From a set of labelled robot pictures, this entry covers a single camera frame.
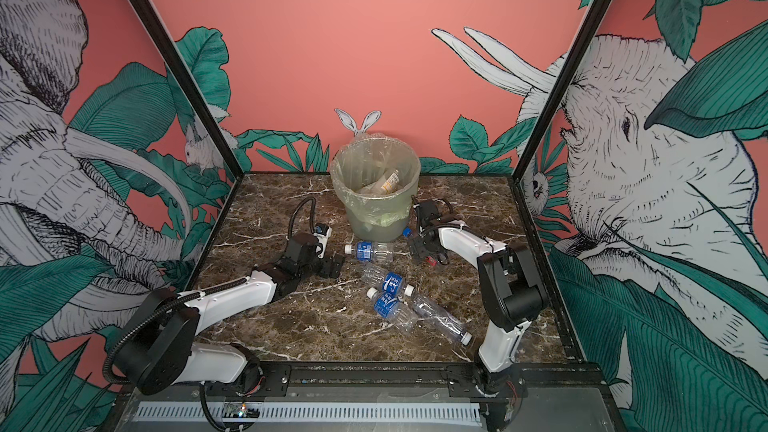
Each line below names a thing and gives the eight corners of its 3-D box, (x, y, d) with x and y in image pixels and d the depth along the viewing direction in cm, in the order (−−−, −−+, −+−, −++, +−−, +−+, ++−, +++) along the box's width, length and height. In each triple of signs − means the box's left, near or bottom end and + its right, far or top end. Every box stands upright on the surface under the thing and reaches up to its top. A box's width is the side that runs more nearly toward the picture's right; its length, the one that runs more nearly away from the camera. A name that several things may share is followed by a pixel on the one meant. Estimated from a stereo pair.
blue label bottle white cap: (363, 306, 88) (362, 299, 84) (374, 291, 91) (373, 283, 87) (410, 336, 83) (411, 330, 78) (419, 319, 86) (421, 312, 81)
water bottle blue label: (360, 285, 93) (359, 277, 88) (367, 271, 96) (366, 262, 91) (409, 304, 89) (410, 296, 84) (415, 288, 92) (416, 279, 88)
